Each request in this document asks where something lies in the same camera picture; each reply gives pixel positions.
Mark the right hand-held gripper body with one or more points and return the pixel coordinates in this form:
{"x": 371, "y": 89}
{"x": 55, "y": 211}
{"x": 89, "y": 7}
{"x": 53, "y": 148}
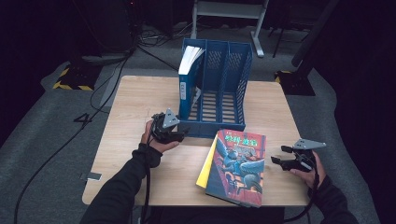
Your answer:
{"x": 305, "y": 160}

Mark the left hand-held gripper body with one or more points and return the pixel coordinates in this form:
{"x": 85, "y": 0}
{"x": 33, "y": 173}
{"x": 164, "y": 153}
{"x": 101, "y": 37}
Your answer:
{"x": 163, "y": 124}

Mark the blue landscape cover book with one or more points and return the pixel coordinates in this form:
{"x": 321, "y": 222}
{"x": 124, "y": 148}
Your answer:
{"x": 188, "y": 90}

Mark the yellow cover book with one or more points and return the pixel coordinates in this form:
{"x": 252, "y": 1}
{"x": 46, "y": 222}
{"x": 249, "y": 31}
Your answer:
{"x": 207, "y": 169}

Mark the blue plastic file rack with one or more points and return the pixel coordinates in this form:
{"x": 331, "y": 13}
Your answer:
{"x": 230, "y": 81}

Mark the person's right hand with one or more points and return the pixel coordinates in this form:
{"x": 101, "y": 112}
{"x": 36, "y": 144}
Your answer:
{"x": 316, "y": 175}

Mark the person's left hand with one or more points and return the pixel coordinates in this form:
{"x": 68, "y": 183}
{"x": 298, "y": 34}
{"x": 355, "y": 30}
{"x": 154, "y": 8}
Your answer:
{"x": 155, "y": 144}

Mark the black yellow striped base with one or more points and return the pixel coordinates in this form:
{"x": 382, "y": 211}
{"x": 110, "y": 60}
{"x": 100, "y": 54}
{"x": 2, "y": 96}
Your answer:
{"x": 77, "y": 77}
{"x": 297, "y": 84}

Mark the black tripod stand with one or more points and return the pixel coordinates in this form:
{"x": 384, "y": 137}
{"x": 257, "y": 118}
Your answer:
{"x": 280, "y": 37}

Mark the black slanted pole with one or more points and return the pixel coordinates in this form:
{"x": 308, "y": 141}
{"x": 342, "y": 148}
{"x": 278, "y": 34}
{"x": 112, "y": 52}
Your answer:
{"x": 314, "y": 34}

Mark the silver table bracket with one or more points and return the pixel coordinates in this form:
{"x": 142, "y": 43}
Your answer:
{"x": 91, "y": 176}

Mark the white metal stand frame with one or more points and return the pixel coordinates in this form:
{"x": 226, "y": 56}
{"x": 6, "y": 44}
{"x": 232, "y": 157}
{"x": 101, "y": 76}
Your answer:
{"x": 230, "y": 9}

